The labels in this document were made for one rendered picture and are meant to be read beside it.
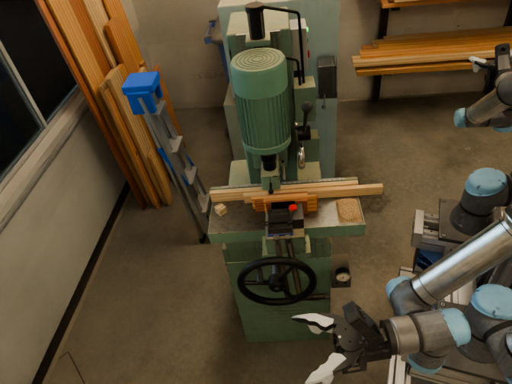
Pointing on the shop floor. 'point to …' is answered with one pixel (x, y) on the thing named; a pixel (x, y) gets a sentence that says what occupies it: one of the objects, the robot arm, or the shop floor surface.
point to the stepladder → (168, 145)
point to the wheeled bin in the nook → (219, 49)
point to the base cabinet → (261, 327)
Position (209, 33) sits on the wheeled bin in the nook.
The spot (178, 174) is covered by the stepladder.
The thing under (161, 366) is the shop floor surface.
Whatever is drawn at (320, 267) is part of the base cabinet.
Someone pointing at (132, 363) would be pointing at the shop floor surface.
